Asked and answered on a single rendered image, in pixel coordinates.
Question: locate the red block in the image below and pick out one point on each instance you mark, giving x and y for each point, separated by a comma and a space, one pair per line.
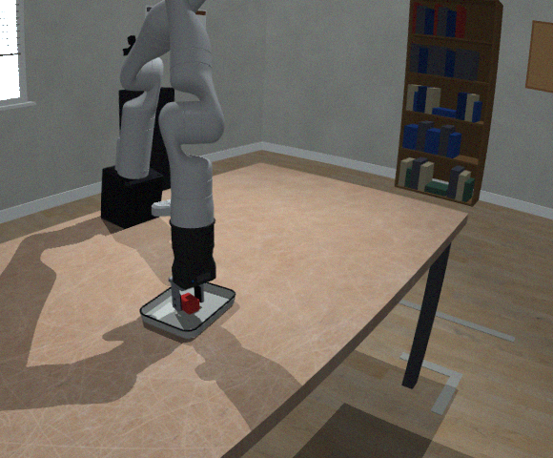
190, 303

